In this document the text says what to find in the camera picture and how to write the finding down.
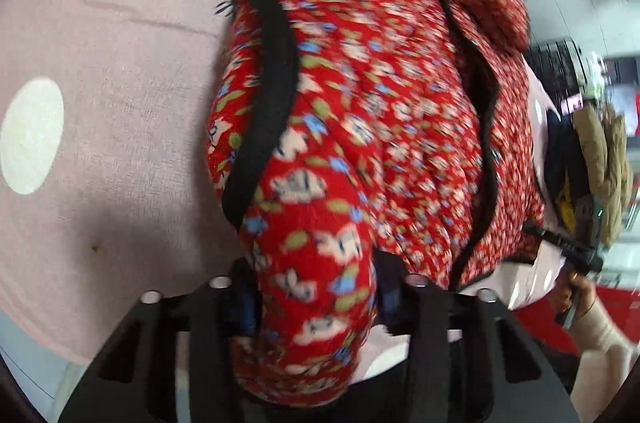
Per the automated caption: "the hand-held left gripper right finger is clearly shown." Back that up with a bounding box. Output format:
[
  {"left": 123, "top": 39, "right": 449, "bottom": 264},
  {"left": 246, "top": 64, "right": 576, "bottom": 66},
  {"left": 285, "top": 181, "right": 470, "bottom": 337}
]
[{"left": 375, "top": 253, "right": 581, "bottom": 423}]

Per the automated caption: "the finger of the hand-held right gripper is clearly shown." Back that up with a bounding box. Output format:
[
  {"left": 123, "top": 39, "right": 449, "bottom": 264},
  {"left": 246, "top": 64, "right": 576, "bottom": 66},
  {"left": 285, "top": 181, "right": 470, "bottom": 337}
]
[{"left": 524, "top": 223, "right": 577, "bottom": 255}]

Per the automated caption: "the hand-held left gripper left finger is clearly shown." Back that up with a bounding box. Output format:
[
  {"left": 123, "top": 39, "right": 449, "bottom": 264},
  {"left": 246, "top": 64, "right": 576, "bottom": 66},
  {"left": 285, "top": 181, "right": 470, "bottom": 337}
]
[{"left": 60, "top": 259, "right": 262, "bottom": 423}]

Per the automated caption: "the red floral quilted jacket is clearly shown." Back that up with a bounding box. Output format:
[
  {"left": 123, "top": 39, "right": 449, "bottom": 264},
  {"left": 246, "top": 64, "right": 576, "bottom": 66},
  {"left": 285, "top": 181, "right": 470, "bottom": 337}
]
[{"left": 207, "top": 0, "right": 547, "bottom": 404}]

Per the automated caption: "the person's right forearm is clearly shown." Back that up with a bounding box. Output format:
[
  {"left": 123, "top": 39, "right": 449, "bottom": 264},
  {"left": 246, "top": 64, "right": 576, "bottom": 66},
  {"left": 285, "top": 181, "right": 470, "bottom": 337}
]
[{"left": 567, "top": 298, "right": 640, "bottom": 423}]

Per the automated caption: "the person's right hand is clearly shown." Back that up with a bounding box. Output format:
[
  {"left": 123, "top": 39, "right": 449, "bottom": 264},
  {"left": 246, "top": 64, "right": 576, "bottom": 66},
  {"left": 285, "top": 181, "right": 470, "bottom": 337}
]
[{"left": 548, "top": 274, "right": 600, "bottom": 318}]

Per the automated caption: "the yellow cloth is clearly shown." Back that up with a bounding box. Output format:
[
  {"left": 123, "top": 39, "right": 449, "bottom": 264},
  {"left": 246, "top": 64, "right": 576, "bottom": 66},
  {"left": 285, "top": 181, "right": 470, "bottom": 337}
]
[{"left": 556, "top": 196, "right": 578, "bottom": 230}]

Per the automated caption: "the tan padded jacket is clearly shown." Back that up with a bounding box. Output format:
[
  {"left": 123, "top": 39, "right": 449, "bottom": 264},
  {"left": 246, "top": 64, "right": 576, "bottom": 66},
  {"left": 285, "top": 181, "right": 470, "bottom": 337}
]
[{"left": 570, "top": 103, "right": 635, "bottom": 250}]

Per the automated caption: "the pink polka dot blanket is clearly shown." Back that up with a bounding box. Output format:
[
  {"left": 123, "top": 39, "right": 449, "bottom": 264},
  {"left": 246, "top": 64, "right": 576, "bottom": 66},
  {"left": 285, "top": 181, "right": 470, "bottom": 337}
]
[{"left": 0, "top": 0, "right": 568, "bottom": 384}]

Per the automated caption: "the black wire rack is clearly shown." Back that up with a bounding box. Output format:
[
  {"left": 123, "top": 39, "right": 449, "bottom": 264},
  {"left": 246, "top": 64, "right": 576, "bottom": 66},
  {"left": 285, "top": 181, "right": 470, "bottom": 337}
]
[{"left": 529, "top": 39, "right": 602, "bottom": 100}]

